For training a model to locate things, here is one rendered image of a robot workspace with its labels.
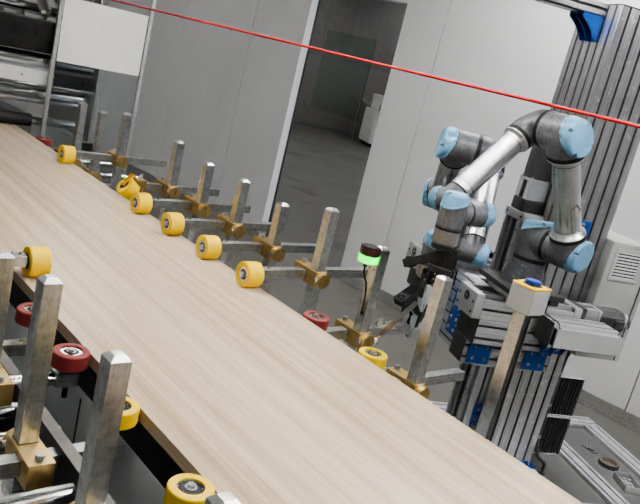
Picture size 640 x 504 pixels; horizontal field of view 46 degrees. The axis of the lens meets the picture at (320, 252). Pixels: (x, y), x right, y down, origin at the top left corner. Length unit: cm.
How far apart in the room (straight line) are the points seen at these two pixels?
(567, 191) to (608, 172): 50
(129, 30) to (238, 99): 264
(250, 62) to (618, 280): 451
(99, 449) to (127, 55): 341
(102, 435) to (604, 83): 218
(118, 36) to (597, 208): 268
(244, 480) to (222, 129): 584
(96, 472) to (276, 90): 553
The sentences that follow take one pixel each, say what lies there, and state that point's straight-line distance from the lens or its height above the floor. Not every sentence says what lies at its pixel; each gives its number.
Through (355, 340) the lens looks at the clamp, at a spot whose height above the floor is 84.
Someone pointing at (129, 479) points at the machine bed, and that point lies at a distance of 162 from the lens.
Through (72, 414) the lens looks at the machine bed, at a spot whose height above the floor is 72.
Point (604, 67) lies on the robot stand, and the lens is 287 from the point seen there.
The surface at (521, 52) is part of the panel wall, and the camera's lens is 517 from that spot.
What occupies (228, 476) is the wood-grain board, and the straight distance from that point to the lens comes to 138.
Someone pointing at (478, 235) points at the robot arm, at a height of 118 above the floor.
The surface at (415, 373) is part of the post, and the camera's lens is 214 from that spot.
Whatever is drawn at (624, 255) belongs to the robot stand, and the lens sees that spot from 305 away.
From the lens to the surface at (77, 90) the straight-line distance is 436.
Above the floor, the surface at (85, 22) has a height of 150.
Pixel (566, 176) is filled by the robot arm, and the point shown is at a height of 145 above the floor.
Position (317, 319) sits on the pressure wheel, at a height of 91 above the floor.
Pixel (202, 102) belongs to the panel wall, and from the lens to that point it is 732.
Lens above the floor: 163
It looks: 14 degrees down
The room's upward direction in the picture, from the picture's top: 14 degrees clockwise
